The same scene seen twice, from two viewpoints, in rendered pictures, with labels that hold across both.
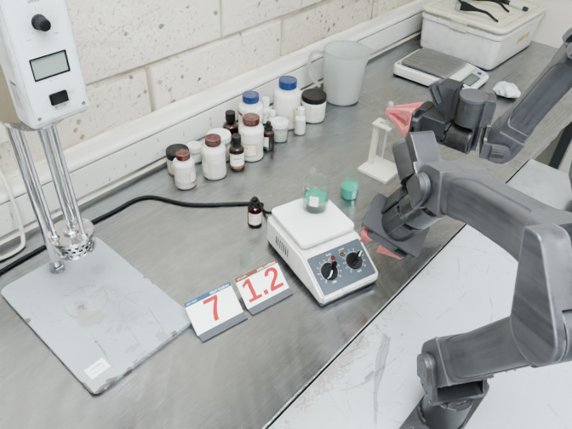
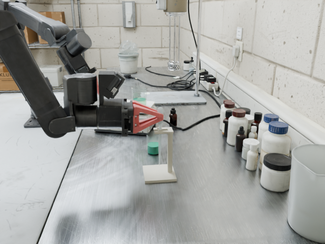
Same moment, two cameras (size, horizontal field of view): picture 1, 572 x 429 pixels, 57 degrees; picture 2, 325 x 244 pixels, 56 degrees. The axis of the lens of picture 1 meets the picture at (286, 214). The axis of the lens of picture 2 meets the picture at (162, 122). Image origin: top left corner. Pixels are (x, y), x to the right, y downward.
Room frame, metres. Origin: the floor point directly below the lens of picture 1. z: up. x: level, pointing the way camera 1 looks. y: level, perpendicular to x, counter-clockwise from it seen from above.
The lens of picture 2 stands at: (1.55, -0.71, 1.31)
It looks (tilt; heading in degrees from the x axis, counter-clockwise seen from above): 20 degrees down; 135
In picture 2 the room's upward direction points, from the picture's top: straight up
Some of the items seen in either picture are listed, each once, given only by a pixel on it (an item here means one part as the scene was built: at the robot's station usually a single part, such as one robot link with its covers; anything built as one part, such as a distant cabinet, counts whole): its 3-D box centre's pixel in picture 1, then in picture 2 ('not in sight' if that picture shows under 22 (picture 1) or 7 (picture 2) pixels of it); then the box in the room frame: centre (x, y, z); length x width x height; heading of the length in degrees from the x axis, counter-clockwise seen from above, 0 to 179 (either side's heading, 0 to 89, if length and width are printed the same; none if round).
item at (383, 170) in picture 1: (384, 147); (158, 152); (1.05, -0.22, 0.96); 0.08 x 0.08 x 0.13; 52
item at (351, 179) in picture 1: (350, 184); (154, 143); (0.95, -0.14, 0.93); 0.04 x 0.04 x 0.06
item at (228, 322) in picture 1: (215, 311); not in sight; (0.57, 0.11, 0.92); 0.09 x 0.06 x 0.04; 128
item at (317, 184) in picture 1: (315, 191); (140, 97); (0.79, -0.05, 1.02); 0.06 x 0.05 x 0.08; 18
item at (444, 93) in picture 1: (440, 103); (113, 94); (0.99, -0.31, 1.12); 0.07 x 0.06 x 0.11; 142
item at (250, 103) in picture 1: (250, 114); (269, 133); (1.18, 0.10, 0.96); 0.06 x 0.06 x 0.11
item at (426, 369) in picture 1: (451, 373); not in sight; (0.42, -0.24, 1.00); 0.09 x 0.06 x 0.06; 104
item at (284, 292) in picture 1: (264, 286); not in sight; (0.64, 0.03, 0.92); 0.09 x 0.06 x 0.04; 128
